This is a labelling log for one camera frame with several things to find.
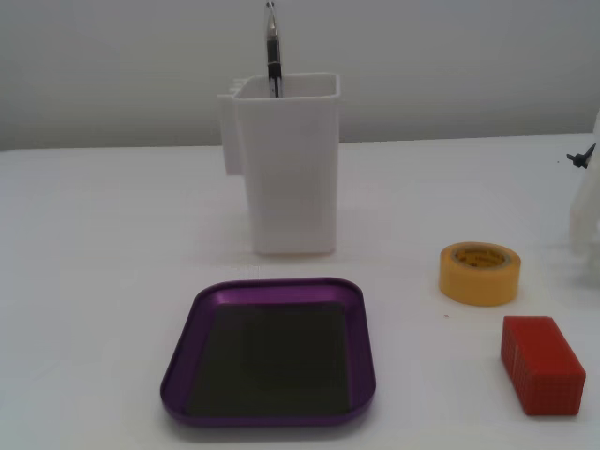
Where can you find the white plastic pen holder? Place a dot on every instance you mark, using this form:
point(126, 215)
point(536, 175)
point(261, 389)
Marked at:
point(290, 178)

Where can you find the black pen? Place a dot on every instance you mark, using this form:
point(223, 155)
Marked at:
point(273, 51)

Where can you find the purple metal tray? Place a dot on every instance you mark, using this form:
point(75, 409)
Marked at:
point(225, 300)

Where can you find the red rectangular block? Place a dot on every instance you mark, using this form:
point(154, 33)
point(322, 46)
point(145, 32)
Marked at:
point(539, 370)

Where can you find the yellow tape roll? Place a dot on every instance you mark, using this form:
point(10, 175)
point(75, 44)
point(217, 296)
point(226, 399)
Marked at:
point(478, 283)

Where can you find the black zip tie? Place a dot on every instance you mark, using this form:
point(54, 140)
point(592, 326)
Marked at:
point(580, 157)

